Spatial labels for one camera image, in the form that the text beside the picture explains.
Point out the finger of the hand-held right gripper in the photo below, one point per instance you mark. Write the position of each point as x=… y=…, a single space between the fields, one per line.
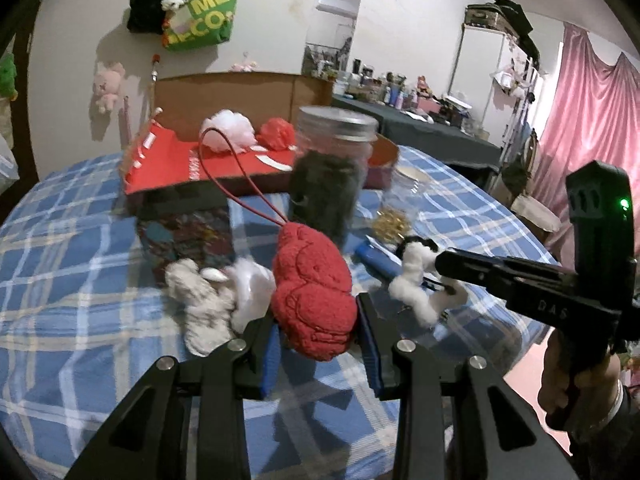
x=470 y=267

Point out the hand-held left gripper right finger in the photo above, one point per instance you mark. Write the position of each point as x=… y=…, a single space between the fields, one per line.
x=371 y=350

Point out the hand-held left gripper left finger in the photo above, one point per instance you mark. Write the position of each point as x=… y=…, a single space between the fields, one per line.
x=272 y=360

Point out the white cloth piece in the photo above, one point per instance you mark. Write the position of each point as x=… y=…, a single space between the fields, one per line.
x=252 y=285

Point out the cream knitted sock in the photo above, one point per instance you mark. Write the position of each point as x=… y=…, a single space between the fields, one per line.
x=200 y=305

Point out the blue fabric roll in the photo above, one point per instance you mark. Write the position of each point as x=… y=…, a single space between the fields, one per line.
x=372 y=257

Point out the cardboard box with red lining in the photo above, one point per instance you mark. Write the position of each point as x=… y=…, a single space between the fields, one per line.
x=225 y=100

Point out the person's right forearm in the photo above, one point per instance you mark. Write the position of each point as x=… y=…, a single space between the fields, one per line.
x=615 y=445

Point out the person's right hand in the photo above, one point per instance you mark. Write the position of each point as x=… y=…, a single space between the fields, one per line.
x=555 y=380

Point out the clear jar with gold pins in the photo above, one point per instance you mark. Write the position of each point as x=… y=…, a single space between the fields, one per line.
x=400 y=200

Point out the pink curtain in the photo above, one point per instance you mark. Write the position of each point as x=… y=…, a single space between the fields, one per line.
x=585 y=125

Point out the table with dark cloth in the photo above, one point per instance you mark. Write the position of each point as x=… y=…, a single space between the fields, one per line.
x=425 y=135

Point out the dark patterned box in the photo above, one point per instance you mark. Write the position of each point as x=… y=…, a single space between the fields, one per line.
x=185 y=230

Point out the row of cosmetic bottles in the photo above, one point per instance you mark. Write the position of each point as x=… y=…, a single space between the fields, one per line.
x=395 y=92

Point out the glass jar with metal lid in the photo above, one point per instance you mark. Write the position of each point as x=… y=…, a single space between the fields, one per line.
x=332 y=130

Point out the blue plaid tablecloth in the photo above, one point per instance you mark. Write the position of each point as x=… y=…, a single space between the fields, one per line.
x=75 y=285

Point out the red mesh pouf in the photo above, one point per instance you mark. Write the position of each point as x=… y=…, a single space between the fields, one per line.
x=276 y=134

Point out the black bag on rack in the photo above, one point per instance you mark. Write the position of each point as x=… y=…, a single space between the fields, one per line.
x=520 y=22

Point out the white mesh pouf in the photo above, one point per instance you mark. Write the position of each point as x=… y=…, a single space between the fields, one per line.
x=230 y=127

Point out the suitcase on rack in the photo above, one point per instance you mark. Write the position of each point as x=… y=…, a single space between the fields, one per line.
x=485 y=20

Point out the pink sticks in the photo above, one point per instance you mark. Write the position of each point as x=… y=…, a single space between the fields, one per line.
x=127 y=120

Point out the pink plush rabbit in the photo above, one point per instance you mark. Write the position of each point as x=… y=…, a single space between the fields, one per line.
x=244 y=66

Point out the red tipped white pole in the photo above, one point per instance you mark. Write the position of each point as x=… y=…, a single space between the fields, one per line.
x=155 y=80

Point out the pink plush bear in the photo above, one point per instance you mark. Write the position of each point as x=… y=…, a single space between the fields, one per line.
x=109 y=87

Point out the clear plastic bag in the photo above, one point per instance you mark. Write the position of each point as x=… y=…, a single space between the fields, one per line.
x=7 y=160

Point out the green tote bag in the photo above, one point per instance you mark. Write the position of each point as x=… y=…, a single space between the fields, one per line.
x=205 y=15

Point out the green plush toy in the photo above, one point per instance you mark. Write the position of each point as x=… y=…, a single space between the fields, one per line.
x=7 y=75

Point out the wall mirror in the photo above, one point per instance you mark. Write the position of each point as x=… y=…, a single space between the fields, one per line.
x=332 y=25

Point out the black bag on wall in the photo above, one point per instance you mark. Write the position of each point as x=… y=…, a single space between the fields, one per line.
x=145 y=7

